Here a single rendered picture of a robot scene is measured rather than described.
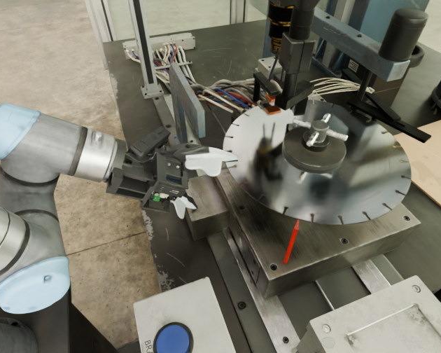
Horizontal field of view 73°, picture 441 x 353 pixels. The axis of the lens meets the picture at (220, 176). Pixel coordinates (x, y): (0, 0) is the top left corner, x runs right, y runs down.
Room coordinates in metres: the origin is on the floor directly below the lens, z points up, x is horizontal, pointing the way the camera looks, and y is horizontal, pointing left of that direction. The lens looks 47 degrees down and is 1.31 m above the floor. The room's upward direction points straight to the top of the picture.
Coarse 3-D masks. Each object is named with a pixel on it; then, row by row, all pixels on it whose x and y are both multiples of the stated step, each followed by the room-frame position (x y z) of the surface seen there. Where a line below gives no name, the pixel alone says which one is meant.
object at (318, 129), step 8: (296, 120) 0.43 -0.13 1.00; (320, 120) 0.42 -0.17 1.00; (312, 128) 0.41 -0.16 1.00; (320, 128) 0.40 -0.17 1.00; (328, 128) 0.40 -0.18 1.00; (312, 136) 0.39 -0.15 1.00; (320, 136) 0.40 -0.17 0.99; (336, 136) 0.39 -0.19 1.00; (344, 136) 0.39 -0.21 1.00; (312, 144) 0.37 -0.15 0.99
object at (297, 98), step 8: (288, 80) 0.46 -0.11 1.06; (296, 80) 0.46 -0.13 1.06; (304, 80) 0.52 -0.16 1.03; (288, 88) 0.46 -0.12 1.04; (296, 88) 0.49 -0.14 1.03; (304, 88) 0.49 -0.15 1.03; (312, 88) 0.50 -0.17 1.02; (280, 96) 0.46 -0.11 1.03; (288, 96) 0.46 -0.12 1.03; (296, 96) 0.47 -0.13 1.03; (304, 96) 0.49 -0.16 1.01; (280, 104) 0.46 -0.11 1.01; (288, 104) 0.45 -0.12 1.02; (296, 104) 0.49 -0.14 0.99; (304, 104) 0.49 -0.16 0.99; (296, 112) 0.49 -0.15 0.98; (304, 112) 0.49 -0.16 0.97
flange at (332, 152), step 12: (288, 132) 0.45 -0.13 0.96; (300, 132) 0.44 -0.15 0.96; (288, 144) 0.41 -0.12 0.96; (300, 144) 0.41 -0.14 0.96; (324, 144) 0.39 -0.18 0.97; (336, 144) 0.41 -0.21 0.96; (288, 156) 0.39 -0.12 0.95; (300, 156) 0.38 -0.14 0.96; (312, 156) 0.38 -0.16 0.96; (324, 156) 0.38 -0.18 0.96; (336, 156) 0.38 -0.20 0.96; (312, 168) 0.36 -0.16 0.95; (324, 168) 0.36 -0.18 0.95
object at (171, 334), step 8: (168, 328) 0.12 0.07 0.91; (176, 328) 0.12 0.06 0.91; (160, 336) 0.11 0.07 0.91; (168, 336) 0.11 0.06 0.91; (176, 336) 0.11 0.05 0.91; (184, 336) 0.11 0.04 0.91; (160, 344) 0.10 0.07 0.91; (168, 344) 0.10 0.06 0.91; (176, 344) 0.10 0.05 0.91; (184, 344) 0.10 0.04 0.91; (160, 352) 0.09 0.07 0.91; (168, 352) 0.09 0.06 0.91; (176, 352) 0.09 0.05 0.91; (184, 352) 0.09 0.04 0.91
